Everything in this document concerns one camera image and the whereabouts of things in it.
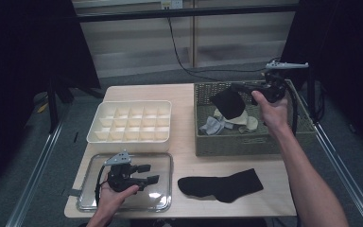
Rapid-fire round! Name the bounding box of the wall power outlet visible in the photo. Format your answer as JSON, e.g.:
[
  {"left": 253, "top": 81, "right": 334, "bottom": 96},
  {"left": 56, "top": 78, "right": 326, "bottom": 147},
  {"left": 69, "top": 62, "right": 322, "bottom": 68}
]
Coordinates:
[{"left": 160, "top": 0, "right": 183, "bottom": 9}]

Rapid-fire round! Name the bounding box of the black curtain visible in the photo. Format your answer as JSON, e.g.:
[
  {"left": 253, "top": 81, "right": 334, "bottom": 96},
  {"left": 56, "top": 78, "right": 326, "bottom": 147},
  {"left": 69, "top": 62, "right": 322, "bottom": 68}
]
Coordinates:
[
  {"left": 0, "top": 0, "right": 102, "bottom": 193},
  {"left": 280, "top": 0, "right": 363, "bottom": 159}
]

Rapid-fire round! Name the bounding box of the person's right hand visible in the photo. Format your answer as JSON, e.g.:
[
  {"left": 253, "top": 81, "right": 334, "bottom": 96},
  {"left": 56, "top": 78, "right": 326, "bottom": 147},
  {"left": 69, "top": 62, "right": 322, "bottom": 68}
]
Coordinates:
[{"left": 251, "top": 90, "right": 289, "bottom": 135}]

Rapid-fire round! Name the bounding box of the hand-held gripper cable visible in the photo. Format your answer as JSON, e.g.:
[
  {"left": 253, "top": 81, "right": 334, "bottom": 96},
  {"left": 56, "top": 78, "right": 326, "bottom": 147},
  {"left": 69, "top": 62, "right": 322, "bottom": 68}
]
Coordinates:
[
  {"left": 95, "top": 165, "right": 109, "bottom": 206},
  {"left": 284, "top": 83, "right": 299, "bottom": 136}
]

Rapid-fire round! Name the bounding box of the grey tape strip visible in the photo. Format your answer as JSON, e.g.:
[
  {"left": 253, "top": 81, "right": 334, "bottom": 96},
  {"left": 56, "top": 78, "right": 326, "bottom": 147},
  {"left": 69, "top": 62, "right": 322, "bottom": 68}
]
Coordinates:
[{"left": 63, "top": 188, "right": 82, "bottom": 198}]

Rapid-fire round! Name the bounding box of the green woven basket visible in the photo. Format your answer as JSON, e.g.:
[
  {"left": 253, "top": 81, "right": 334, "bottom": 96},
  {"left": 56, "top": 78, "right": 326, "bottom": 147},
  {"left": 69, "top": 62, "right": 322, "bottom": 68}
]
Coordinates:
[{"left": 194, "top": 79, "right": 318, "bottom": 157}]

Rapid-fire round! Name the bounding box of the black horizontal bar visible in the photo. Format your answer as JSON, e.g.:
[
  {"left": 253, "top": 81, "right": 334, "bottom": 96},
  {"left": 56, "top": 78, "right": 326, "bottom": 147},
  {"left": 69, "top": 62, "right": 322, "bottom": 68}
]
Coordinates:
[{"left": 75, "top": 3, "right": 301, "bottom": 23}]

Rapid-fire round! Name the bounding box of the person's left hand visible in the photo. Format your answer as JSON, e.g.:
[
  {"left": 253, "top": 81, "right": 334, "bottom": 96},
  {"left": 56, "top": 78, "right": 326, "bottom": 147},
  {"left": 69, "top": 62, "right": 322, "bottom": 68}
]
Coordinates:
[{"left": 97, "top": 183, "right": 140, "bottom": 216}]

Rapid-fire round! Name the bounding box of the right hand-held gripper cable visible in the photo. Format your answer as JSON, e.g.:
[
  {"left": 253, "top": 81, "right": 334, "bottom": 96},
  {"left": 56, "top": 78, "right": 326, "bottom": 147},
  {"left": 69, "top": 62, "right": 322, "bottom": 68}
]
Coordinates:
[{"left": 284, "top": 83, "right": 299, "bottom": 136}]

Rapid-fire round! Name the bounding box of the left hand-held gripper cable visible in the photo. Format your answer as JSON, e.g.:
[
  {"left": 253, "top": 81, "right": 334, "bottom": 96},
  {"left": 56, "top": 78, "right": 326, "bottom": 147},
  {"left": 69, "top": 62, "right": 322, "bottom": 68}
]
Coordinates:
[{"left": 95, "top": 165, "right": 109, "bottom": 206}]

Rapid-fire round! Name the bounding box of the black metal stand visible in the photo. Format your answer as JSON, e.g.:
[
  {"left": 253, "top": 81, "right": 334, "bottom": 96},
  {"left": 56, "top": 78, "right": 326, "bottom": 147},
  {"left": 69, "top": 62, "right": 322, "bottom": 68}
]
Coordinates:
[
  {"left": 46, "top": 77, "right": 74, "bottom": 134},
  {"left": 306, "top": 70, "right": 318, "bottom": 121}
]

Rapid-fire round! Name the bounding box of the black sock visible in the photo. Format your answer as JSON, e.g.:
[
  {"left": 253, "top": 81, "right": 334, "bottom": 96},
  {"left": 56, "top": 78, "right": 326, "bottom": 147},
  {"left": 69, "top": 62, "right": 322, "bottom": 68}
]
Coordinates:
[
  {"left": 209, "top": 87, "right": 247, "bottom": 121},
  {"left": 177, "top": 167, "right": 265, "bottom": 204}
]

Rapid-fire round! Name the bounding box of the clear plastic lid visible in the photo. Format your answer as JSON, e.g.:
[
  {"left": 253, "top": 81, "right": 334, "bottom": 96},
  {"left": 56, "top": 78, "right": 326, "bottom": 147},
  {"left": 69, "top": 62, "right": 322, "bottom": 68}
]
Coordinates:
[{"left": 76, "top": 152, "right": 174, "bottom": 213}]

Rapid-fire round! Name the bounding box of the metal floor rail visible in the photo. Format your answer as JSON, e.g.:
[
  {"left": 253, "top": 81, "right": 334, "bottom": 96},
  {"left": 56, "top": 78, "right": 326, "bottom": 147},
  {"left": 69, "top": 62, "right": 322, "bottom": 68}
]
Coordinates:
[
  {"left": 299, "top": 94, "right": 363, "bottom": 227},
  {"left": 4, "top": 121, "right": 65, "bottom": 227}
]

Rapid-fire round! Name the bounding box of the white divided storage box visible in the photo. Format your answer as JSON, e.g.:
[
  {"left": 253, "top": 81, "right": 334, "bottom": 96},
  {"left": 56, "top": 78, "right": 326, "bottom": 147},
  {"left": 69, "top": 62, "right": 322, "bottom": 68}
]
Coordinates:
[{"left": 86, "top": 99, "right": 173, "bottom": 154}]

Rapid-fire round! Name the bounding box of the grey sock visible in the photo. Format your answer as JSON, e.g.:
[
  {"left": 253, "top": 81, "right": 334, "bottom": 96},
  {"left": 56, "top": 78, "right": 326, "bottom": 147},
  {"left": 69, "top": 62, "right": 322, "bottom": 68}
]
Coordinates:
[
  {"left": 198, "top": 115, "right": 226, "bottom": 136},
  {"left": 218, "top": 119, "right": 234, "bottom": 131}
]

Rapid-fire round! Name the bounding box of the black wall cable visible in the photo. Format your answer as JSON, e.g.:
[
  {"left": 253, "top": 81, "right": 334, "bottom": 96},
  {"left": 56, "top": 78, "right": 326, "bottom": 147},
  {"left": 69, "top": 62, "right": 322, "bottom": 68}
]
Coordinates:
[{"left": 166, "top": 17, "right": 282, "bottom": 82}]

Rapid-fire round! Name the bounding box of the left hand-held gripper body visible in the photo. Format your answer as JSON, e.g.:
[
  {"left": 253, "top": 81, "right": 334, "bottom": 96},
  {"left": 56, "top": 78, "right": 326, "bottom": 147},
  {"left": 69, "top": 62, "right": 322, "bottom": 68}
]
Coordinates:
[{"left": 103, "top": 150, "right": 148, "bottom": 193}]

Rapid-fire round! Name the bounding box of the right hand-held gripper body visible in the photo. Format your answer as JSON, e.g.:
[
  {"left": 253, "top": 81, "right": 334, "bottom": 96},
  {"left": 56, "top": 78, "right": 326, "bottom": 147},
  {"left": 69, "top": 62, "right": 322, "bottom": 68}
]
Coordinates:
[{"left": 252, "top": 61, "right": 310, "bottom": 103}]

